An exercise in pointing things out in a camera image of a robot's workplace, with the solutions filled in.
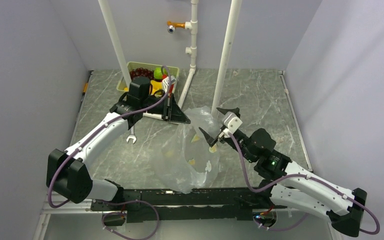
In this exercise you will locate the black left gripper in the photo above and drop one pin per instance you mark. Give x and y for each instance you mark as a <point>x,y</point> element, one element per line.
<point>172,111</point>

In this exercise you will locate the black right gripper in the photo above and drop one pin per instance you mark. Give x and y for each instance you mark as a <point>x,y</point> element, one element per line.
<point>211,141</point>

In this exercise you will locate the yellow fake banana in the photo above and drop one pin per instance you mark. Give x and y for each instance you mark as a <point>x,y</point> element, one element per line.
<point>157,89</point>

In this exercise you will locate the clear printed plastic bag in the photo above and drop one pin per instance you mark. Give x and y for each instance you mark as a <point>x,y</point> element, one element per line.
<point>185,161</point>

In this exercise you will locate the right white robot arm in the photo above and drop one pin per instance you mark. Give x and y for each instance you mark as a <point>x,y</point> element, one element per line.
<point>275,176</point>

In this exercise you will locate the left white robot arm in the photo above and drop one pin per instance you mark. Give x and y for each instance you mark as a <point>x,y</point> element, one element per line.
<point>68,171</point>

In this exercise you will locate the green fake lime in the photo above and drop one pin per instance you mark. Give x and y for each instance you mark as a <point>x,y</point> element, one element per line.
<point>159,73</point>

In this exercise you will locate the dark red grape bunch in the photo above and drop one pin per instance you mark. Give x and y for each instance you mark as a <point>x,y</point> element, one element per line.
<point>141,72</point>

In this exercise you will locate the pale green plastic basket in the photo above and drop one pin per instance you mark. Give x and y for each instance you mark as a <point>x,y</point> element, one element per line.
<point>122,86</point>

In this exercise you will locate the orange brass faucet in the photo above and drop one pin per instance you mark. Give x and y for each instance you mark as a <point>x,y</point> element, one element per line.
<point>173,26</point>

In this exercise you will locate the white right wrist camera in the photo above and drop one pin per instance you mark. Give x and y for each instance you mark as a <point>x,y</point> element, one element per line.
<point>232,123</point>

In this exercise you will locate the white PVC pipe frame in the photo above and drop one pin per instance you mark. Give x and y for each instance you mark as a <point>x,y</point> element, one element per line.
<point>192,26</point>

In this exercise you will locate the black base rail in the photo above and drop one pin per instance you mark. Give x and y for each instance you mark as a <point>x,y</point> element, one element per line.
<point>140,205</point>

